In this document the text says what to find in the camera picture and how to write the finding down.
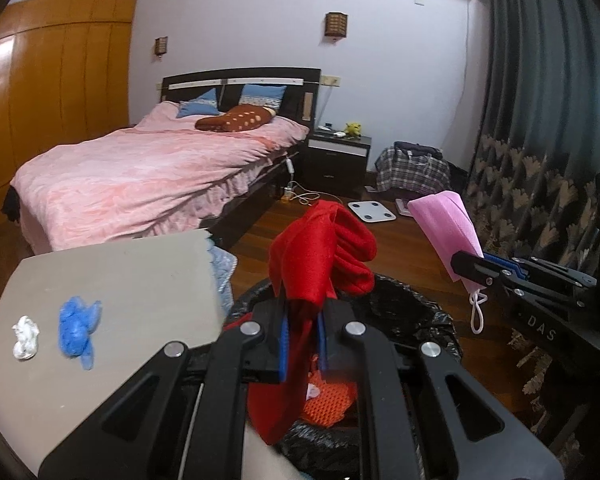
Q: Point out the wall lamp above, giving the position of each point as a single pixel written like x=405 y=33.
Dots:
x=161 y=46
x=335 y=25

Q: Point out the blue plastic glove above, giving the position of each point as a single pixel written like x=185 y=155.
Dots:
x=75 y=325

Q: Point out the dark nightstand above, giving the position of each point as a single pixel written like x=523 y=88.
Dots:
x=335 y=165

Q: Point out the red cloth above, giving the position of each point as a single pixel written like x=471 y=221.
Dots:
x=320 y=250

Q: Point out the pink face mask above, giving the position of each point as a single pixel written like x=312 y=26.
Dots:
x=445 y=225

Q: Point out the bin with black bag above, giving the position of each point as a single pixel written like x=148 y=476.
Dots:
x=415 y=305

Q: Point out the wall socket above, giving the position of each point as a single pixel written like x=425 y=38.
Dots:
x=331 y=80

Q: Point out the bed with pink blanket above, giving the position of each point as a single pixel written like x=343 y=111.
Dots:
x=130 y=170

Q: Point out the dark bed frame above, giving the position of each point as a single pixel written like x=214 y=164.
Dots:
x=290 y=95

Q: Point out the black cloth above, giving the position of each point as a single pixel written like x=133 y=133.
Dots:
x=11 y=205

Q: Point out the plaid bag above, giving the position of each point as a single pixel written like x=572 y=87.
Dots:
x=410 y=172

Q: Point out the power strip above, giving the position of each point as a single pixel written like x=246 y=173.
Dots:
x=288 y=193

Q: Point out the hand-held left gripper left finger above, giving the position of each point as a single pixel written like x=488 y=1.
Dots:
x=281 y=350

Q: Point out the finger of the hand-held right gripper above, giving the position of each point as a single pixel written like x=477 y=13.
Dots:
x=514 y=266
x=475 y=267

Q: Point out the green plush toy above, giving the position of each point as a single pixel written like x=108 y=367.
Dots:
x=351 y=130

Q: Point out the brown dotted pillow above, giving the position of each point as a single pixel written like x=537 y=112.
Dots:
x=235 y=119

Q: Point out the white crumpled tissue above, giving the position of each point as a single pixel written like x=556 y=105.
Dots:
x=25 y=337

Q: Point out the orange foam net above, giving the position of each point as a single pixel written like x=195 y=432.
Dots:
x=330 y=402

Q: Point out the red plastic tie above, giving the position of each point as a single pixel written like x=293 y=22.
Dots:
x=230 y=326

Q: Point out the dark patterned curtain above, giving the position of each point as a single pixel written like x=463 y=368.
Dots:
x=540 y=85

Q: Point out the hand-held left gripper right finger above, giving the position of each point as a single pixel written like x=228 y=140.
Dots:
x=321 y=340

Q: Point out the white bathroom scale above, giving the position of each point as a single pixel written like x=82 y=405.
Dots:
x=372 y=210

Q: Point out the blue quilted cloth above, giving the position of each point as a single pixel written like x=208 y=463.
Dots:
x=222 y=270

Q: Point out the wooden wardrobe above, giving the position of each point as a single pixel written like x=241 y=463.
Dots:
x=55 y=75

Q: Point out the blue pillow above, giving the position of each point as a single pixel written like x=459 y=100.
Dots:
x=262 y=95
x=200 y=105

